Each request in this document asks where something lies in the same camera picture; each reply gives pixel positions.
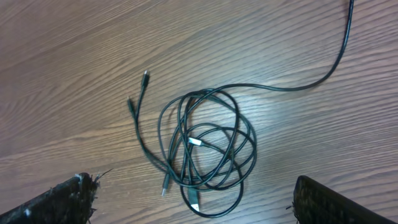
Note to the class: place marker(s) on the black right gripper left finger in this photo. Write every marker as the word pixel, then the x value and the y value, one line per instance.
pixel 68 202

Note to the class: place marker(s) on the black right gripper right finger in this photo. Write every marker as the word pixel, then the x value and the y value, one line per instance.
pixel 314 203

